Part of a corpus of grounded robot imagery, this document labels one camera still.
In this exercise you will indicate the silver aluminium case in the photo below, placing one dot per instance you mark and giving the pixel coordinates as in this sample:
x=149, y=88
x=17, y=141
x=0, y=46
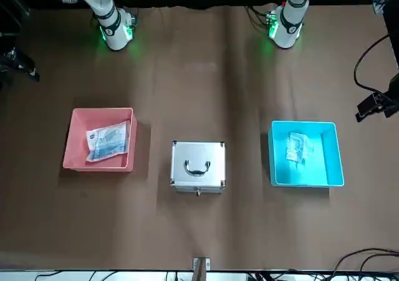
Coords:
x=187, y=151

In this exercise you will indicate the pink plastic box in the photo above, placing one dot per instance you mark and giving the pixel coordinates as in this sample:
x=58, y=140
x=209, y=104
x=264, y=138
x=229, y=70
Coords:
x=71, y=156

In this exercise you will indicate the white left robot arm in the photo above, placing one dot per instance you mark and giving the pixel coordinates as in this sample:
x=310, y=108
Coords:
x=288, y=35

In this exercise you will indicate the blue plastic box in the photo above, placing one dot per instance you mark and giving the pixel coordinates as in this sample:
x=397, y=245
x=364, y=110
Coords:
x=333, y=156

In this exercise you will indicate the used blue face mask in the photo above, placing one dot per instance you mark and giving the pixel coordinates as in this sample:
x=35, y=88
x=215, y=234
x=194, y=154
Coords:
x=296, y=147

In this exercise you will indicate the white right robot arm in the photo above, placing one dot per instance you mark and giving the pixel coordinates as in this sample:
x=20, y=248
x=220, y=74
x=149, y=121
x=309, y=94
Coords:
x=115, y=38

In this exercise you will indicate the aluminium frame post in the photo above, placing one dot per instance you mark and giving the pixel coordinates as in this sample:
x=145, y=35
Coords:
x=201, y=268

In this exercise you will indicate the mask package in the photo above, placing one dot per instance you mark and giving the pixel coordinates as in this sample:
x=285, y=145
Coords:
x=107, y=142

